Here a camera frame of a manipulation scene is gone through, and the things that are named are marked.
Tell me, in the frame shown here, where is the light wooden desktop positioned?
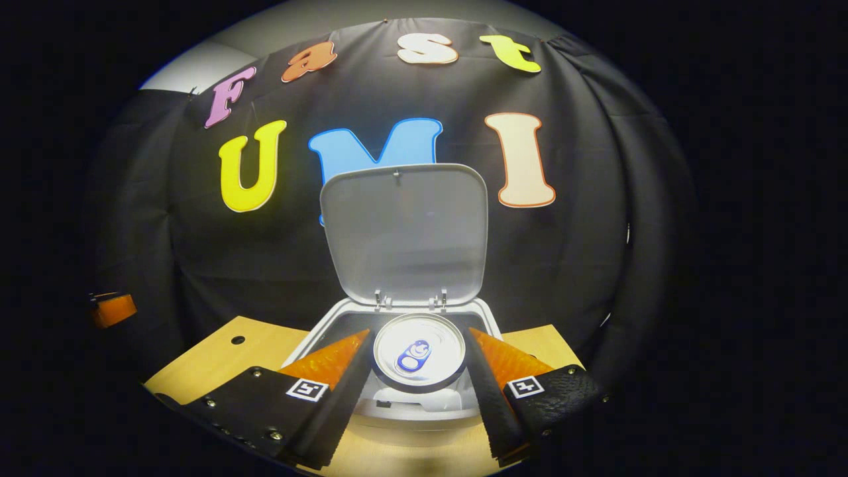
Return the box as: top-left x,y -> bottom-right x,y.
142,316 -> 584,477

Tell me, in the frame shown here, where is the white desktop garbage bin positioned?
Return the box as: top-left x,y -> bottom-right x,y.
282,164 -> 502,431

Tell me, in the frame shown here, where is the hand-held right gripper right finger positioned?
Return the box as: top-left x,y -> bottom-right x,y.
467,327 -> 611,465

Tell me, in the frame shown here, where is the blue pop can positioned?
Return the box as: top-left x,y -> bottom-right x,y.
372,313 -> 468,395

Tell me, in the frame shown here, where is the black backdrop cloth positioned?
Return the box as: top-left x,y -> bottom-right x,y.
86,17 -> 696,398

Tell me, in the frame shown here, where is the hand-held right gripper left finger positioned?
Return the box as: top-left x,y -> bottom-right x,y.
154,329 -> 372,470

